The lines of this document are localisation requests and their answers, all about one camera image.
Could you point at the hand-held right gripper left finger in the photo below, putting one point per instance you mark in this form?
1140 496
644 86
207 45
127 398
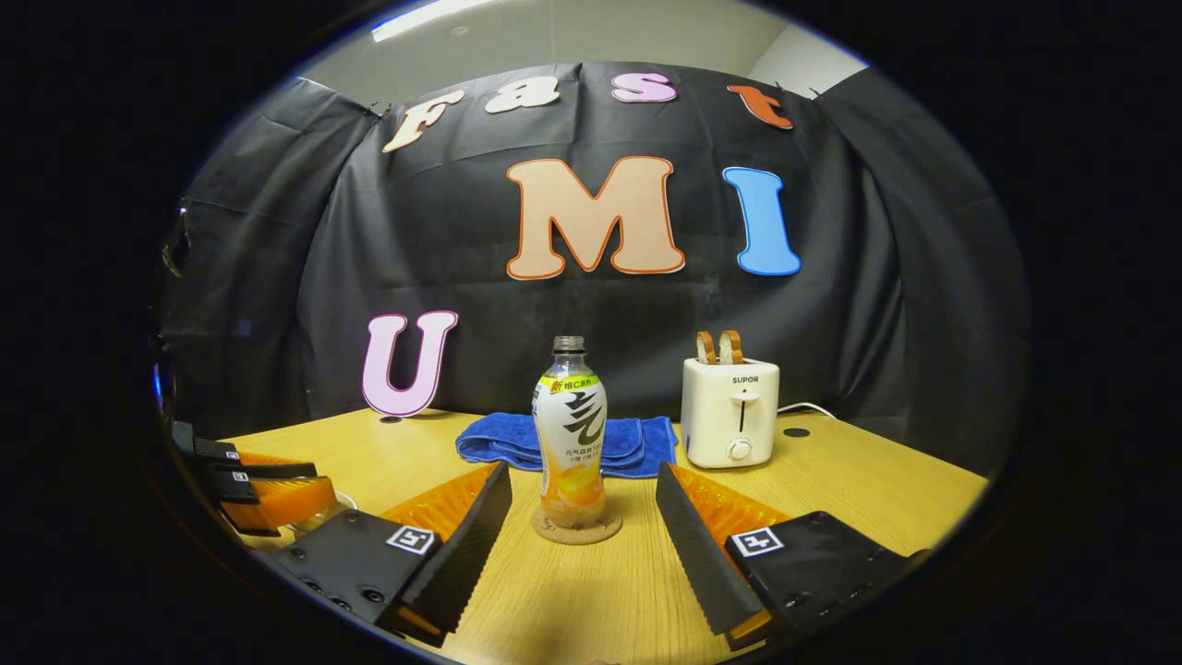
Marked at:
471 554

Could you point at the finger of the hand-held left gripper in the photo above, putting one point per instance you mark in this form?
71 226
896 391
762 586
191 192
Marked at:
217 453
277 503

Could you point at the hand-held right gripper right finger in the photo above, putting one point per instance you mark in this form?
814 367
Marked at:
699 554

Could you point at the white teacup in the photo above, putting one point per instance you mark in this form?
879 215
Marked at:
344 504

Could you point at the round cork coaster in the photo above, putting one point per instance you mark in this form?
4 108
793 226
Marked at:
577 533

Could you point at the labelled plastic water bottle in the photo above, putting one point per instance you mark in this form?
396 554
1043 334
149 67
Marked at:
571 434

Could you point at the blue folded towel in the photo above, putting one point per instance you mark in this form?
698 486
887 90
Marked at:
499 443

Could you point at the white toaster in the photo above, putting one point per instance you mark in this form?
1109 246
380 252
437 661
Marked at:
729 411

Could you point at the toast slice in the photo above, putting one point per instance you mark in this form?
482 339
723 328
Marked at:
731 347
706 348

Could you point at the black backdrop cloth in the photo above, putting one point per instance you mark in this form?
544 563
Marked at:
877 277

